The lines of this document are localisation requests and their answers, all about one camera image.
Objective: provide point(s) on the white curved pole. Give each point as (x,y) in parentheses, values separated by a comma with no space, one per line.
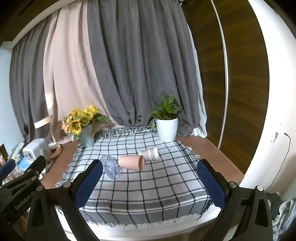
(224,81)

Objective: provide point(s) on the clear plastic cup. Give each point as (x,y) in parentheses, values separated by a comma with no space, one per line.
(111,168)

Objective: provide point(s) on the beige curtain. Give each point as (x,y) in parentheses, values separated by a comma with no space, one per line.
(71,74)

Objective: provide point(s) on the white sheer curtain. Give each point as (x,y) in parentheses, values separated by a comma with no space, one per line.
(200,111)

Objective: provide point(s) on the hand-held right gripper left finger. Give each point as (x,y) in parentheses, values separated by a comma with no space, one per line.
(89,184)

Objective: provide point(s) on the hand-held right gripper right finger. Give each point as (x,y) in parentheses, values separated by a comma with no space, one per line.
(211,185)

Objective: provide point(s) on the white box-shaped device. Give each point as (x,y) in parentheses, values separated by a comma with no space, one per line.
(33,151)

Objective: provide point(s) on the pink cup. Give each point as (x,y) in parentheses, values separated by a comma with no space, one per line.
(130,162)

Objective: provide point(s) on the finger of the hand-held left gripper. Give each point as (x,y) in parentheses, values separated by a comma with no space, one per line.
(34,165)
(7,168)

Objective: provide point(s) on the white curtain tieback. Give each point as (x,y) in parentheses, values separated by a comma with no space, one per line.
(42,122)

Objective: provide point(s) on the checked tablecloth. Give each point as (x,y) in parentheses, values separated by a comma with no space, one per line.
(150,187)

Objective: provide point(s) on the white wall socket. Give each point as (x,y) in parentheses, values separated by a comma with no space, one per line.
(277,136)

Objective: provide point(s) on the wide grey curtain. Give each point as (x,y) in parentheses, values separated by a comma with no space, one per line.
(138,64)

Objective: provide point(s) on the sunflower bouquet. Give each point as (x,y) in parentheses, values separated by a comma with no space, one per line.
(78,121)

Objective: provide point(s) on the blue-white cloth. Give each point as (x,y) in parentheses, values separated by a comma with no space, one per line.
(283,217)

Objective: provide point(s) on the checked paper cup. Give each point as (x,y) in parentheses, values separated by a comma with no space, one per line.
(150,154)

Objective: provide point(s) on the round wooden board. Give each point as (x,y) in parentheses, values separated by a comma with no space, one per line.
(57,151)

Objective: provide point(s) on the ribbed blue-green vase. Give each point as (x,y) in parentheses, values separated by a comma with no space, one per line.
(87,139)

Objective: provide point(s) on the green leafy plant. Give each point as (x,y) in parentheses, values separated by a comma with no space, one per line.
(165,110)

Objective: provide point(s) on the dark cloth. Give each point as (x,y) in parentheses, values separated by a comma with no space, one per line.
(274,201)

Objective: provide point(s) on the narrow grey curtain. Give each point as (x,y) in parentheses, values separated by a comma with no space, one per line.
(30,88)

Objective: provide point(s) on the white plant pot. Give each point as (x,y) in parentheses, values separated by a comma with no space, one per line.
(167,129)

